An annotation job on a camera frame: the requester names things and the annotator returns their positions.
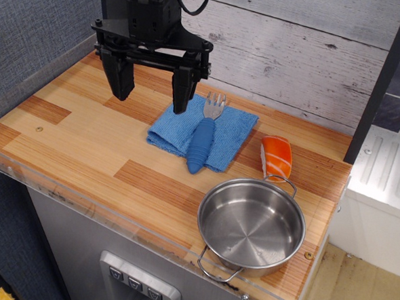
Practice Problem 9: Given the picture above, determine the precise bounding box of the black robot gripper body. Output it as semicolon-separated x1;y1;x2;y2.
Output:
92;0;213;79

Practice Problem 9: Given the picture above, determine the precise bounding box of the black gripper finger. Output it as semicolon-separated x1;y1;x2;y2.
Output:
100;49;135;101
172;67;199;115

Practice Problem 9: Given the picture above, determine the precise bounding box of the blue handled metal fork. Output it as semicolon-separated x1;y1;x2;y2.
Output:
186;93;226;174

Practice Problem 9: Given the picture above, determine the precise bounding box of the blue folded cloth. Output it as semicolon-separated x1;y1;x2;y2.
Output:
147;95;258;174

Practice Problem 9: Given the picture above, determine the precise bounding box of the orange salmon sushi toy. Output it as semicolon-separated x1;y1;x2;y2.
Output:
260;135;293;183

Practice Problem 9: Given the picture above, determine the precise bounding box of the stainless steel pot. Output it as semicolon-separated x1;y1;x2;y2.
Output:
197;177;306;283

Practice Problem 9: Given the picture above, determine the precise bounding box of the grey dispenser button panel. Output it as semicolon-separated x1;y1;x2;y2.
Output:
99;250;182;300

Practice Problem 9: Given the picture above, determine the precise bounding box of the white ribbed cabinet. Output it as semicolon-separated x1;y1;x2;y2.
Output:
328;126;400;276

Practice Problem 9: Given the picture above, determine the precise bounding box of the black left post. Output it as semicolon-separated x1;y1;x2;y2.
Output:
101;0;127;20

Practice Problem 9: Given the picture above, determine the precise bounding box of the black post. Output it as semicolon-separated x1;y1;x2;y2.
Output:
101;0;127;20
343;27;400;164

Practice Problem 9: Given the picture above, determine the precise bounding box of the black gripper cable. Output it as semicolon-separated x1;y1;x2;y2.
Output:
169;0;210;17

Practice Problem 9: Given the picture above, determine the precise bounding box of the black right post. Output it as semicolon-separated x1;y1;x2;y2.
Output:
343;27;400;164

